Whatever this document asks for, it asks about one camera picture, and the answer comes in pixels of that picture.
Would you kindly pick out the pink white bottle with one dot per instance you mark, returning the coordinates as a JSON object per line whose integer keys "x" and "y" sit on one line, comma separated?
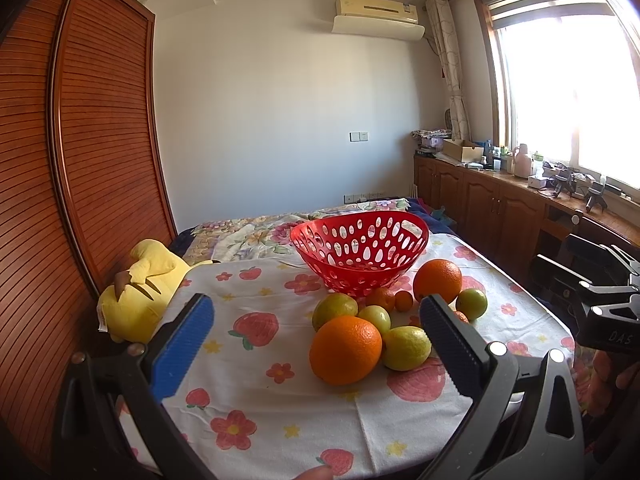
{"x": 522, "y": 163}

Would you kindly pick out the white fruit-print tablecloth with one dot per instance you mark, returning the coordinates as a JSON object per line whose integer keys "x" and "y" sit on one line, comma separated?
{"x": 270, "y": 392}

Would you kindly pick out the large orange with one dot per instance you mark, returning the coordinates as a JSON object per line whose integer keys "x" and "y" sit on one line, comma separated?
{"x": 345, "y": 350}
{"x": 438, "y": 277}

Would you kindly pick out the window with wooden frame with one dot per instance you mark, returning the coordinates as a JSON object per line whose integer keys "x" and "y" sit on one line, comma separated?
{"x": 565, "y": 83}

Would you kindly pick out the left hand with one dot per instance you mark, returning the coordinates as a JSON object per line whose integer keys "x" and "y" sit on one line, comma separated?
{"x": 316, "y": 473}

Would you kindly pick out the medium mandarin orange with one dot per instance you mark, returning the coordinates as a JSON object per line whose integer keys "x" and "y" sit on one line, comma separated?
{"x": 382, "y": 297}

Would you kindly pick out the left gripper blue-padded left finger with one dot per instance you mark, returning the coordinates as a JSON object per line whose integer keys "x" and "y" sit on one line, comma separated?
{"x": 175, "y": 346}

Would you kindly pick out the yellow-green pear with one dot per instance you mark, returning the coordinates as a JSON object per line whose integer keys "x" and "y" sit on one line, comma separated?
{"x": 333, "y": 306}

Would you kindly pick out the floral bed quilt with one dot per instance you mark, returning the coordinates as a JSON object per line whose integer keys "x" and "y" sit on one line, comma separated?
{"x": 269, "y": 236}

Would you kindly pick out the white wall air conditioner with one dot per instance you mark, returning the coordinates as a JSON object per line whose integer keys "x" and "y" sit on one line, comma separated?
{"x": 388, "y": 19}

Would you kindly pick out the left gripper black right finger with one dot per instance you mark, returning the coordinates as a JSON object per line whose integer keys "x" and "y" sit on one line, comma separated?
{"x": 460, "y": 348}

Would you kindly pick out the wall power strip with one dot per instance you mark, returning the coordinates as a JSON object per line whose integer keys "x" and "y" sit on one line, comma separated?
{"x": 363, "y": 197}

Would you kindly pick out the small mandarin orange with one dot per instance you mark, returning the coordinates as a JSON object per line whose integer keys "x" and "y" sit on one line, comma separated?
{"x": 404, "y": 301}

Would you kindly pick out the white wall switch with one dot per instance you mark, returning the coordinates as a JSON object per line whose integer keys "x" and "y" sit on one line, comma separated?
{"x": 358, "y": 136}

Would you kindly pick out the cardboard box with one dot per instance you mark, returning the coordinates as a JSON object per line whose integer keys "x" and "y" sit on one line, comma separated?
{"x": 462, "y": 151}

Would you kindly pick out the red perforated plastic basket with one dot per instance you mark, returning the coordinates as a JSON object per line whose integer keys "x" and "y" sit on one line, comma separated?
{"x": 357, "y": 253}

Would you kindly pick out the yellow-green lemon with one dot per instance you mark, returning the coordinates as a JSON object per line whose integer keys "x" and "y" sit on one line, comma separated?
{"x": 405, "y": 348}

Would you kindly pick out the wooden sideboard cabinet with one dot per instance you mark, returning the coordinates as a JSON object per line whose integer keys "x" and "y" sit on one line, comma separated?
{"x": 508, "y": 222}

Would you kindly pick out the wooden slatted wardrobe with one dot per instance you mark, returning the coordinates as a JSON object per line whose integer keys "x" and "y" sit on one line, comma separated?
{"x": 81, "y": 184}

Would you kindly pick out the tiny mandarin orange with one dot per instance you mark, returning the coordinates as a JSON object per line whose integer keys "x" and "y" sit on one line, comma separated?
{"x": 462, "y": 317}

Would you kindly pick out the right hand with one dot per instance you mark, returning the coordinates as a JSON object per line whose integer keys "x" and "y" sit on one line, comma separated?
{"x": 598, "y": 375}

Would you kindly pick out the folded patterned cloth stack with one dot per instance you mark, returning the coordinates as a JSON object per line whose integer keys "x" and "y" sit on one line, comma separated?
{"x": 430, "y": 141}

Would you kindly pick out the yellow plush toy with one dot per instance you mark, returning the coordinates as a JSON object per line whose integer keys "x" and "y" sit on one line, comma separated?
{"x": 132, "y": 307}

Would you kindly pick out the patterned window curtain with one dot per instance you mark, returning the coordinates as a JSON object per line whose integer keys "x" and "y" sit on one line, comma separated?
{"x": 444, "y": 31}

